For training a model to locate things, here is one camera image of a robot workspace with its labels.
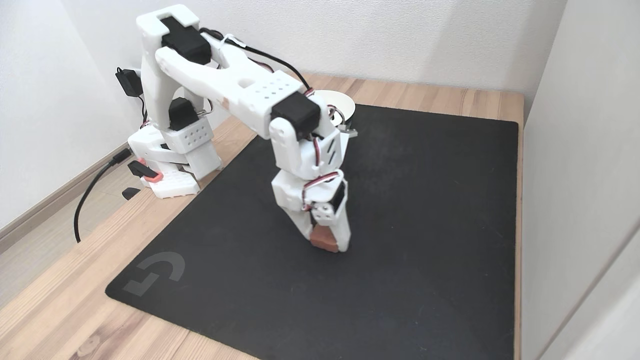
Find brown block toy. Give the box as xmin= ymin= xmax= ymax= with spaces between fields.
xmin=310 ymin=224 xmax=341 ymax=253

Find black desk mat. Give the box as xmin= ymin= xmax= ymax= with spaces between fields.
xmin=105 ymin=104 xmax=519 ymax=360

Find white paper bowl navy band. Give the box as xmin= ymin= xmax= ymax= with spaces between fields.
xmin=315 ymin=90 xmax=357 ymax=129

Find red and black clamp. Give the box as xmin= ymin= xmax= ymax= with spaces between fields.
xmin=121 ymin=157 xmax=164 ymax=201

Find white cabinet side panel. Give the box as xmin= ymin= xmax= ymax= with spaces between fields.
xmin=521 ymin=0 xmax=640 ymax=360

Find red white servo wires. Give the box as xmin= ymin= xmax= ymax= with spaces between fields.
xmin=300 ymin=134 xmax=347 ymax=211

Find black camera cable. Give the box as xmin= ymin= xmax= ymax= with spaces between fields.
xmin=199 ymin=27 xmax=314 ymax=96

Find black wall power adapter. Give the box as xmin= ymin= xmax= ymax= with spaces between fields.
xmin=115 ymin=67 xmax=147 ymax=99

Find black power cable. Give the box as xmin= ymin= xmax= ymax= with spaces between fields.
xmin=74 ymin=149 xmax=132 ymax=243

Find beige wall baseboard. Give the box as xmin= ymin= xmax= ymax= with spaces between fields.
xmin=0 ymin=142 xmax=132 ymax=254

